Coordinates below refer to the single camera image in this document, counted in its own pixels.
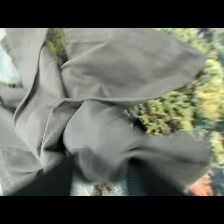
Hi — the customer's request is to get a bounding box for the grey shirt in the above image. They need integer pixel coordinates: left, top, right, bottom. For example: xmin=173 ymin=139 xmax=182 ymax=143
xmin=0 ymin=27 xmax=213 ymax=197

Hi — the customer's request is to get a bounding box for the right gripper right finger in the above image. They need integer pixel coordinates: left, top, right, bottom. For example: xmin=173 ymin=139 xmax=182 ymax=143
xmin=127 ymin=159 xmax=186 ymax=197

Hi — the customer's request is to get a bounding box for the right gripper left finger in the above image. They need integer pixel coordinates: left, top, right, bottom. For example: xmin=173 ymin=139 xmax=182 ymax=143
xmin=13 ymin=155 xmax=75 ymax=197

